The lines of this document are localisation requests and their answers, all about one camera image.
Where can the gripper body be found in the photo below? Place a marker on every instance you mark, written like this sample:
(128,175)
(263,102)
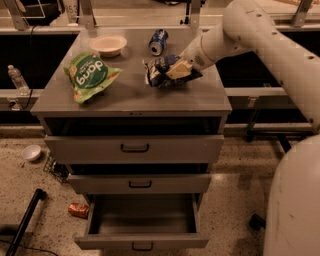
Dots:
(192,55)

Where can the grey bottom drawer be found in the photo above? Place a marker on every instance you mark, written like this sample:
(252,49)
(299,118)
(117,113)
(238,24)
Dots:
(142,222)

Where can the grey drawer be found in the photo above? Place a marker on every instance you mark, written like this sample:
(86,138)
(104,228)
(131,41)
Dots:
(135,149)
(142,222)
(139,184)

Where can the orange crushed can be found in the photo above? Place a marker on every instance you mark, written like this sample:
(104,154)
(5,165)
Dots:
(78,210)

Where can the small wire basket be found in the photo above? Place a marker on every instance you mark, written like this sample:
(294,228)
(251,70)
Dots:
(57,171)

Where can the beige bowl on cabinet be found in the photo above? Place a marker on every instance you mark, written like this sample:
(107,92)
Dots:
(108,45)

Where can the clear plastic water bottle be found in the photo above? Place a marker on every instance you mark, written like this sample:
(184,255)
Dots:
(18,80)

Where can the grey middle drawer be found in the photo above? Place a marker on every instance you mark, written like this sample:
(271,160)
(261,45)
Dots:
(139,184)

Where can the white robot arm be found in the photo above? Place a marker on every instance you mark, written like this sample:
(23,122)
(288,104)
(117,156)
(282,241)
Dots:
(293,214)

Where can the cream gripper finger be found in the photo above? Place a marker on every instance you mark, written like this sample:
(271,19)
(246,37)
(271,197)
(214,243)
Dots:
(181,69)

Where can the blue chip bag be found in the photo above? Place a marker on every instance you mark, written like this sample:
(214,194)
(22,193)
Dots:
(156,69)

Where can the green chip bag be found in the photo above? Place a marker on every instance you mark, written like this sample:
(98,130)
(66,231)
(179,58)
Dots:
(89,76)

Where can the grey top drawer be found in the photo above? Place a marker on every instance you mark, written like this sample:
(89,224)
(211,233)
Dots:
(135,149)

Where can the grey metal drawer cabinet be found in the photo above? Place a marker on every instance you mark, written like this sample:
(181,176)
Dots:
(130,107)

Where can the white bowl on floor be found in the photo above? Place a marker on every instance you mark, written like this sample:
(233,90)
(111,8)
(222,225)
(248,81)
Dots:
(31,153)

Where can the blue soda can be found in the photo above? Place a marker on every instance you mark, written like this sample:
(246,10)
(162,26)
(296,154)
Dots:
(157,42)

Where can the black stand leg left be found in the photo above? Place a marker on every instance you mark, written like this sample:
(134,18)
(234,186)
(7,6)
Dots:
(38,195)

